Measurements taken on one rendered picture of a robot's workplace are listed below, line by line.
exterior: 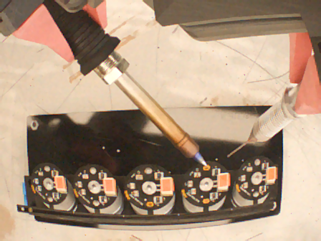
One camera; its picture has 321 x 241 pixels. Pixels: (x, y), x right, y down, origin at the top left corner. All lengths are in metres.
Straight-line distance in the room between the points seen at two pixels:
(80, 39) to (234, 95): 0.14
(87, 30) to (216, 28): 0.22
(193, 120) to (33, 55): 0.12
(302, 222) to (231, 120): 0.09
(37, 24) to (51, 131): 0.16
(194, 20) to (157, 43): 0.34
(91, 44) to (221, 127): 0.12
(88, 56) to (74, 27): 0.02
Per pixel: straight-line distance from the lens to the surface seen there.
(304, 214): 0.49
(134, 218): 0.43
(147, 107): 0.42
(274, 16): 0.18
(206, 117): 0.49
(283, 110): 0.34
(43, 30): 0.36
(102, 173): 0.43
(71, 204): 0.46
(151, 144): 0.49
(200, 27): 0.19
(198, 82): 0.51
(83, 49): 0.40
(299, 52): 0.29
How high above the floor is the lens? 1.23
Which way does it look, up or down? 75 degrees down
